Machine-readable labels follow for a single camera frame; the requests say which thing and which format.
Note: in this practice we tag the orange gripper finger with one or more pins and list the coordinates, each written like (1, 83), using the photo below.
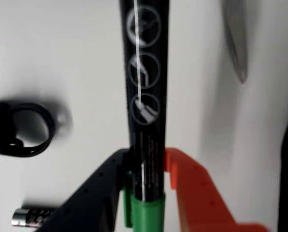
(199, 200)

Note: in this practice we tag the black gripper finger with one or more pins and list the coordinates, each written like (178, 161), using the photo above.
(93, 198)

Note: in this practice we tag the green marker with black barrel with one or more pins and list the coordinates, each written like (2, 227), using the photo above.
(145, 120)

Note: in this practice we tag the black AA battery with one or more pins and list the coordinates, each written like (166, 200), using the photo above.
(28, 216)

